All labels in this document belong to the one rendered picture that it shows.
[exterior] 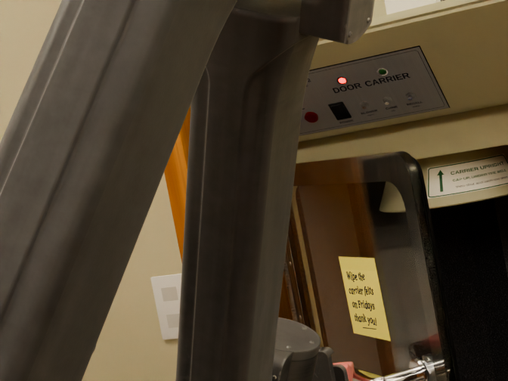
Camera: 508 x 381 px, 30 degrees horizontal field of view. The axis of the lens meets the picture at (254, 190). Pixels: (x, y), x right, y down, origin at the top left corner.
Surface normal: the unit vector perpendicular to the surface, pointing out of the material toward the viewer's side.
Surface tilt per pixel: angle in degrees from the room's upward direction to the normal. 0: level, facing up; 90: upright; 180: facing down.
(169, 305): 90
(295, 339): 24
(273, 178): 115
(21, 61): 90
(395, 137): 90
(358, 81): 135
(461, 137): 90
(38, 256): 67
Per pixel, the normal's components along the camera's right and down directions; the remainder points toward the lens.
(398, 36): -0.19, 0.79
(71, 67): -0.26, -0.29
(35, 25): -0.46, 0.14
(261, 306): 0.88, 0.29
